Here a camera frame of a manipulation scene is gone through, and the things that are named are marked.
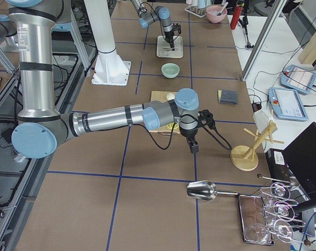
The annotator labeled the far blue teach pendant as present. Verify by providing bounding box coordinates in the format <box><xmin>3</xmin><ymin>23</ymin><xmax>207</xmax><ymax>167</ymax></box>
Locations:
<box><xmin>280</xmin><ymin>64</ymin><xmax>316</xmax><ymax>95</ymax></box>

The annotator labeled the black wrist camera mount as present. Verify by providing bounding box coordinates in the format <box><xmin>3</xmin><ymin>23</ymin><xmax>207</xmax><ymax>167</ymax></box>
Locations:
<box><xmin>198</xmin><ymin>109</ymin><xmax>216</xmax><ymax>130</ymax></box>

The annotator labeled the dish rack with cups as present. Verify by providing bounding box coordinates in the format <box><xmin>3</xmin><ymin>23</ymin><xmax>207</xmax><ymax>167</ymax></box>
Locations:
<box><xmin>184</xmin><ymin>0</ymin><xmax>212</xmax><ymax>18</ymax></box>

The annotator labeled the dark tray with glass rack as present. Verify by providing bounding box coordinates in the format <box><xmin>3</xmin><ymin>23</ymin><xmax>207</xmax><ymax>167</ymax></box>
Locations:
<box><xmin>238</xmin><ymin>177</ymin><xmax>306</xmax><ymax>246</ymax></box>

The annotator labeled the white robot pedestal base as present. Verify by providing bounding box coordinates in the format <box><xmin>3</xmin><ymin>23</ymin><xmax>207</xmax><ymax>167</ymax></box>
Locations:
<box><xmin>84</xmin><ymin>0</ymin><xmax>131</xmax><ymax>86</ymax></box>

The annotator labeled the near blue teach pendant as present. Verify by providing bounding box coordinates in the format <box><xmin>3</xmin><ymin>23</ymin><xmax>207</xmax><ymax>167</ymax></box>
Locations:
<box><xmin>268</xmin><ymin>87</ymin><xmax>309</xmax><ymax>121</ymax></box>

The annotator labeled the white steamed bun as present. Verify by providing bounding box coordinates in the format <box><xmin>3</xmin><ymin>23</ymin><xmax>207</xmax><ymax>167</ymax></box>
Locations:
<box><xmin>166</xmin><ymin>93</ymin><xmax>175</xmax><ymax>100</ymax></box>

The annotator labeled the blue teach pendant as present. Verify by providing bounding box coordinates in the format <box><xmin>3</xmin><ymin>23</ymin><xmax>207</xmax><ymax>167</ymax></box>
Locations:
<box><xmin>268</xmin><ymin>87</ymin><xmax>309</xmax><ymax>121</ymax></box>
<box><xmin>280</xmin><ymin>64</ymin><xmax>316</xmax><ymax>95</ymax></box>

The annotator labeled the steel scoop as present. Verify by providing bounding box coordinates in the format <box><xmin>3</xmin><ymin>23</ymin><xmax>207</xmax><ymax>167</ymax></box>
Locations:
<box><xmin>186</xmin><ymin>180</ymin><xmax>238</xmax><ymax>201</ymax></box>

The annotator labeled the aluminium frame post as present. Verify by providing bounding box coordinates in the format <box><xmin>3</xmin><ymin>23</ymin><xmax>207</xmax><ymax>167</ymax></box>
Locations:
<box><xmin>241</xmin><ymin>0</ymin><xmax>287</xmax><ymax>81</ymax></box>

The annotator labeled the light green bowl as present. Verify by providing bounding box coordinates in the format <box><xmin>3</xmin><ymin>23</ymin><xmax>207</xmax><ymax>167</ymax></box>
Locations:
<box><xmin>161</xmin><ymin>63</ymin><xmax>180</xmax><ymax>78</ymax></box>

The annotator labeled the white cup on stand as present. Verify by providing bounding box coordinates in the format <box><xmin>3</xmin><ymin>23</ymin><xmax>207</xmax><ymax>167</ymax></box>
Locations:
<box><xmin>253</xmin><ymin>110</ymin><xmax>274</xmax><ymax>133</ymax></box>

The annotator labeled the grey yellow folded cloth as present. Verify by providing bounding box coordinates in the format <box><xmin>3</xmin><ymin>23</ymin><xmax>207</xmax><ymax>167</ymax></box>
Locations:
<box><xmin>217</xmin><ymin>89</ymin><xmax>238</xmax><ymax>105</ymax></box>

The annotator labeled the lemon slice near edge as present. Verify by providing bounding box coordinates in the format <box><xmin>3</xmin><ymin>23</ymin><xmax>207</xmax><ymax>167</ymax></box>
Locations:
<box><xmin>166</xmin><ymin>122</ymin><xmax>179</xmax><ymax>130</ymax></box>

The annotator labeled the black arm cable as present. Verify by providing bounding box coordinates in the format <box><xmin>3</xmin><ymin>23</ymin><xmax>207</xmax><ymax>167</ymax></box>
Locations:
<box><xmin>144</xmin><ymin>115</ymin><xmax>233</xmax><ymax>151</ymax></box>

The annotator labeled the red bottle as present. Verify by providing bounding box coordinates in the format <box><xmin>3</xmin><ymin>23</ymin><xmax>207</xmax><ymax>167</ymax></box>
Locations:
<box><xmin>230</xmin><ymin>4</ymin><xmax>243</xmax><ymax>30</ymax></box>

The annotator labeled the wooden mug tree stand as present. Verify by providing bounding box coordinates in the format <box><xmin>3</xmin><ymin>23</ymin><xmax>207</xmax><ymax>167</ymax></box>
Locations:
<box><xmin>230</xmin><ymin>120</ymin><xmax>284</xmax><ymax>172</ymax></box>

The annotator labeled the cream bear print tray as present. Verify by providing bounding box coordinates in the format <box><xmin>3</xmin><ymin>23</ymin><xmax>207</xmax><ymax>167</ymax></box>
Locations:
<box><xmin>156</xmin><ymin>36</ymin><xmax>183</xmax><ymax>59</ymax></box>

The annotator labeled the bamboo cutting board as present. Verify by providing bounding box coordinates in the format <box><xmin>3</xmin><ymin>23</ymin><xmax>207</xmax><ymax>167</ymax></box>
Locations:
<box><xmin>149</xmin><ymin>91</ymin><xmax>180</xmax><ymax>135</ymax></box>

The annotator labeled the pink mixing bowl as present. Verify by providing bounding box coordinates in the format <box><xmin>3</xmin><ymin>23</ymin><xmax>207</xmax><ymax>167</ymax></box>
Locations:
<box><xmin>206</xmin><ymin>5</ymin><xmax>227</xmax><ymax>24</ymax></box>

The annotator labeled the black monitor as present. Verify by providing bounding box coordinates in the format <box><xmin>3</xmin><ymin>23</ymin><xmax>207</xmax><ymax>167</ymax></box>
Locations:
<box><xmin>283</xmin><ymin>122</ymin><xmax>316</xmax><ymax>192</ymax></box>

